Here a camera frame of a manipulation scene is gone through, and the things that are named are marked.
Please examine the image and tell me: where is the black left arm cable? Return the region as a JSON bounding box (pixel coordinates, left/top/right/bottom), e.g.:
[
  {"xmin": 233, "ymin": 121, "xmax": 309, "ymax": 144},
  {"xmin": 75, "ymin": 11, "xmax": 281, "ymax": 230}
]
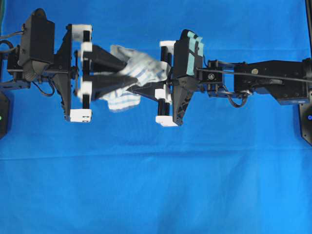
[{"xmin": 0, "ymin": 30, "xmax": 25, "ymax": 57}]

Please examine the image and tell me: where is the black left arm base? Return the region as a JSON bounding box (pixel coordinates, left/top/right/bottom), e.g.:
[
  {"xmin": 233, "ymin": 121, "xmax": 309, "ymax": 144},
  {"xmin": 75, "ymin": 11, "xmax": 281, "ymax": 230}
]
[{"xmin": 0, "ymin": 92, "xmax": 10, "ymax": 139}]

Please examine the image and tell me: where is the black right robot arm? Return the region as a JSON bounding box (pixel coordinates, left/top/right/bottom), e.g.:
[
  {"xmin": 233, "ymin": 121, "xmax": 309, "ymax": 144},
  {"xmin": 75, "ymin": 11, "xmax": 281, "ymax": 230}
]
[{"xmin": 129, "ymin": 39, "xmax": 312, "ymax": 126}]

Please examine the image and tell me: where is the white blue striped towel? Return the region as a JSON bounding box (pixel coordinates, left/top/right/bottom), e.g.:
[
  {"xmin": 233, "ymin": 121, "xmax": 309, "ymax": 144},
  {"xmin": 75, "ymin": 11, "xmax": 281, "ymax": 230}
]
[{"xmin": 99, "ymin": 45, "xmax": 169, "ymax": 112}]

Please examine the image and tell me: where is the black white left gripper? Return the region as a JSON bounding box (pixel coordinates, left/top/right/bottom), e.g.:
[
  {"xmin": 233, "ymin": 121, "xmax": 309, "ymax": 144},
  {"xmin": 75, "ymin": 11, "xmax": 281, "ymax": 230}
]
[{"xmin": 52, "ymin": 24, "xmax": 138, "ymax": 122}]

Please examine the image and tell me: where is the blue table cloth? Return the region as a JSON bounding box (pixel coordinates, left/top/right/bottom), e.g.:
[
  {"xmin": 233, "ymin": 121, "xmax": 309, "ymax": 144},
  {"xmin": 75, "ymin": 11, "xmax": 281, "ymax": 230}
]
[{"xmin": 0, "ymin": 0, "xmax": 312, "ymax": 234}]

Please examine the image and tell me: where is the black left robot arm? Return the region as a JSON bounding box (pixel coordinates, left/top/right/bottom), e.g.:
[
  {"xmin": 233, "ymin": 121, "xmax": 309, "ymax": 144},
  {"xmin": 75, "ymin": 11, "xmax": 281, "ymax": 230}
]
[{"xmin": 0, "ymin": 17, "xmax": 137, "ymax": 122}]

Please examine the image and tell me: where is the black teal right wrist camera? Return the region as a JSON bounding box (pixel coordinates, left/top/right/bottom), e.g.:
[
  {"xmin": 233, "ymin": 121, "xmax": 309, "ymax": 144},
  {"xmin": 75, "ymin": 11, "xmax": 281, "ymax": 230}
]
[{"xmin": 173, "ymin": 29, "xmax": 204, "ymax": 78}]

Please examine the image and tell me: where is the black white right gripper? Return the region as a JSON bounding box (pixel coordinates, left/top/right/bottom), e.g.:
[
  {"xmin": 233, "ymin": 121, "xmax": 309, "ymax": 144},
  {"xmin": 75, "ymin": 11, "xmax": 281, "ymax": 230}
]
[{"xmin": 127, "ymin": 40, "xmax": 199, "ymax": 127}]

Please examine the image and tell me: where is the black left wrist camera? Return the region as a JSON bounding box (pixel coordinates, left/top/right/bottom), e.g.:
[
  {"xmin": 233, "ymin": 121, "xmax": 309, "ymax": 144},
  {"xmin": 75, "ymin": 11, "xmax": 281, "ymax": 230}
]
[{"xmin": 18, "ymin": 8, "xmax": 55, "ymax": 82}]

